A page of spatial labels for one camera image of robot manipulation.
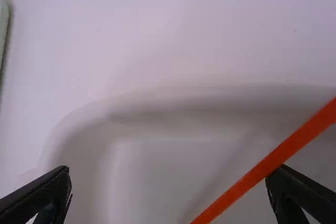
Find white dish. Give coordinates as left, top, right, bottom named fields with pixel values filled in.
left=43, top=79, right=336, bottom=224

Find orange cable tie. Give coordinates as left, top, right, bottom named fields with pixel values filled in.
left=188, top=94, right=336, bottom=224

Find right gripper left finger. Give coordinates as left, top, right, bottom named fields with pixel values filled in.
left=0, top=165, right=74, bottom=224

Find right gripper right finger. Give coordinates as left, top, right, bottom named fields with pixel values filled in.
left=264, top=163, right=336, bottom=224

